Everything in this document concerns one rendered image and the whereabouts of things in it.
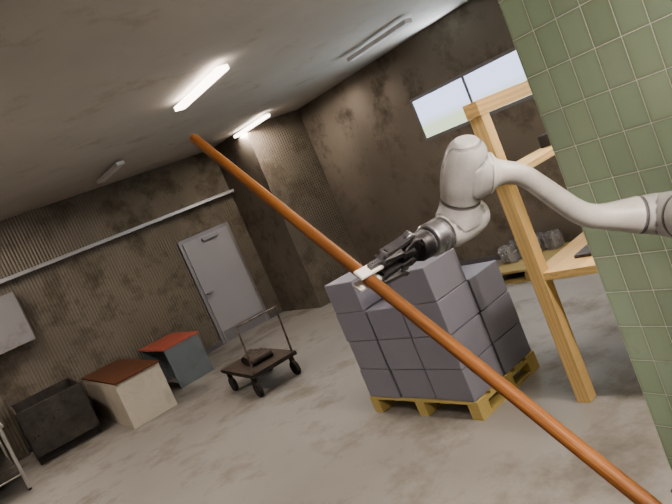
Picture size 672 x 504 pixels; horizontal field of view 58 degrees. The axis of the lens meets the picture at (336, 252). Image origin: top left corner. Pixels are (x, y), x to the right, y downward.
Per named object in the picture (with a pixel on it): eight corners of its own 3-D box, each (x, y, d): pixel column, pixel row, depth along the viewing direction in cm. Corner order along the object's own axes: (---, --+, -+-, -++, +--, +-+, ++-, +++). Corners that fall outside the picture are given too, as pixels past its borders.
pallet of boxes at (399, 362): (375, 411, 576) (322, 286, 561) (431, 367, 629) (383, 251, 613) (484, 420, 474) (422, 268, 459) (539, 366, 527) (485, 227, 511)
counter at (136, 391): (136, 395, 1068) (119, 358, 1060) (179, 404, 894) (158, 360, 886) (99, 416, 1030) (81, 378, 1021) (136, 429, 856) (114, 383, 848)
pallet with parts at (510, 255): (618, 245, 767) (608, 217, 763) (580, 276, 714) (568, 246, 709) (525, 259, 886) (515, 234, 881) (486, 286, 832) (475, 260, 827)
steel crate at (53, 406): (90, 421, 1021) (68, 376, 1011) (108, 429, 920) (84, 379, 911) (29, 455, 964) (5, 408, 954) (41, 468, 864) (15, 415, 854)
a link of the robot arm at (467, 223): (425, 241, 163) (428, 198, 155) (463, 219, 170) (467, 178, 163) (457, 258, 156) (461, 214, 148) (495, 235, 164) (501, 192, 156)
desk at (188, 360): (187, 367, 1125) (171, 332, 1117) (215, 368, 1018) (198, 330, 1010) (154, 385, 1088) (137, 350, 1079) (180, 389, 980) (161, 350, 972)
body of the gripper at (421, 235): (440, 236, 148) (414, 251, 143) (435, 262, 154) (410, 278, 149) (418, 221, 152) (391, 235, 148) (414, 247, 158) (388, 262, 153)
